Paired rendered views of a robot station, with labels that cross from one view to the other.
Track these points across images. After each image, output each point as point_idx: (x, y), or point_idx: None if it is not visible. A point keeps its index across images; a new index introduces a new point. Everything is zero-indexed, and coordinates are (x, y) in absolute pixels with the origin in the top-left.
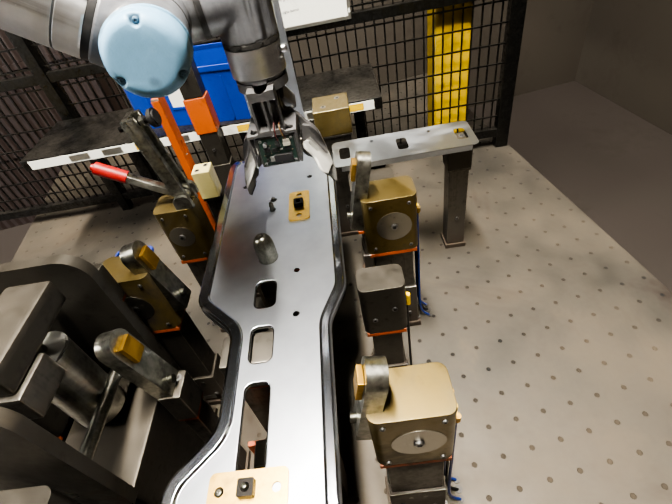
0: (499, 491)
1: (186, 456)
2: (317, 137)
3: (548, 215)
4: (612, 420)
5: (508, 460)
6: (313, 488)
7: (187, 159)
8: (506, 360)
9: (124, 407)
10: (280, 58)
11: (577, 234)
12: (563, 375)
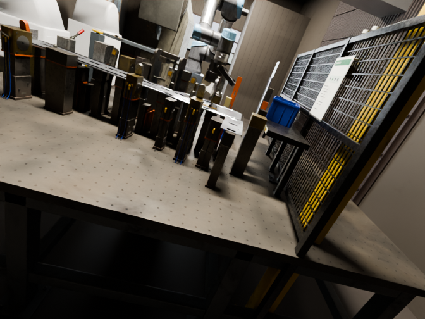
0: (110, 141)
1: None
2: (214, 84)
3: (209, 219)
4: (101, 162)
5: (115, 145)
6: None
7: (232, 95)
8: (142, 162)
9: None
10: (218, 56)
11: (187, 217)
12: (125, 166)
